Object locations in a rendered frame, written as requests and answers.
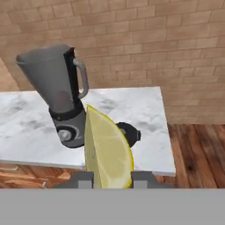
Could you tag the yellow lemon wedge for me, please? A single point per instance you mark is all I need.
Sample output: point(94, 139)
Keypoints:
point(107, 152)

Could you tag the wooden counter cabinet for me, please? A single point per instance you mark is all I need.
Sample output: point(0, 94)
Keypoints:
point(32, 175)

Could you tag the grey blender with black base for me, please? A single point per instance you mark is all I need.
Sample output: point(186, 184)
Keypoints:
point(61, 93)

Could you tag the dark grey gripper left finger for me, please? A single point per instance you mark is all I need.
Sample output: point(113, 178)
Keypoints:
point(83, 179)

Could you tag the black blender lid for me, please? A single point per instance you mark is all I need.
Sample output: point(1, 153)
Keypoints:
point(130, 133)

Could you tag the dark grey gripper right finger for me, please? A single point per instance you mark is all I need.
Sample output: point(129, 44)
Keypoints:
point(142, 178)

